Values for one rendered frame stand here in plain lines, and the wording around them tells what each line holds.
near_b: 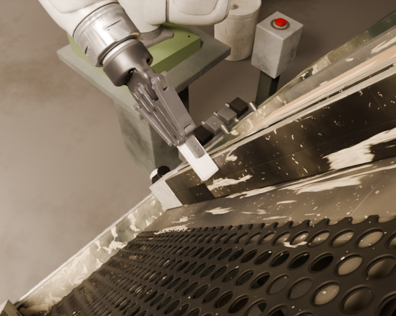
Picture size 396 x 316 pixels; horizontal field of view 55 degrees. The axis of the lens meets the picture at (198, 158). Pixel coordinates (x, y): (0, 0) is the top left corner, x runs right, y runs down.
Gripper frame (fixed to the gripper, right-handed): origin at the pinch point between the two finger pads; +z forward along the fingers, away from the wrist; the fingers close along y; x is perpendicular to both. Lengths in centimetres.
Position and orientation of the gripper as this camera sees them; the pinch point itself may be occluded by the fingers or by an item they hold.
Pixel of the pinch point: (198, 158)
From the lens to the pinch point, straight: 61.1
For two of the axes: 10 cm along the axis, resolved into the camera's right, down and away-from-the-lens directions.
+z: 5.9, 8.0, 0.8
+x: 7.1, -5.7, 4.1
